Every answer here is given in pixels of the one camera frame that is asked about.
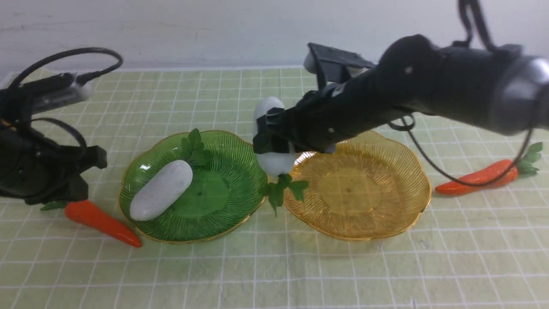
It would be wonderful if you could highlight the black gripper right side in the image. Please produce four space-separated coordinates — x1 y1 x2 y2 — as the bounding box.
253 71 410 155

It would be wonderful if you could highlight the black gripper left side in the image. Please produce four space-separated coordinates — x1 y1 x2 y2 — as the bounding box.
0 126 107 205

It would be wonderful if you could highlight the white toy radish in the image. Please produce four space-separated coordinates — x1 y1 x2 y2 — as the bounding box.
130 129 211 221
253 97 309 216

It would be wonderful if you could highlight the orange toy carrot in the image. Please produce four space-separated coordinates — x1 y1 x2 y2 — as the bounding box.
435 142 543 196
40 200 142 248

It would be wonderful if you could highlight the green ribbed plastic plate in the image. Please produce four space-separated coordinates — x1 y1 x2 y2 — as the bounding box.
118 130 268 244

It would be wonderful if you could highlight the amber ribbed plastic plate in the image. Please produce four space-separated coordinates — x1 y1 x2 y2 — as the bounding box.
283 132 432 241

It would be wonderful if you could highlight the wrist camera left side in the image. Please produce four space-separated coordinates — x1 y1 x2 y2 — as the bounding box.
1 73 92 116

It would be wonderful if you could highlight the black wrist camera right side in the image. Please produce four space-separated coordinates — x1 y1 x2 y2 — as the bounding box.
303 42 376 90

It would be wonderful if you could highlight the black cable left side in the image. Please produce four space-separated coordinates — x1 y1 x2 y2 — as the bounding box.
6 47 124 148

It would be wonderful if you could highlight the black cable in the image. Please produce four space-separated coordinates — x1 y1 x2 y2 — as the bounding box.
388 0 534 188
6 47 124 148

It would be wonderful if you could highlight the black cable right side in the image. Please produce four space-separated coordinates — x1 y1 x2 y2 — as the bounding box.
388 0 534 188

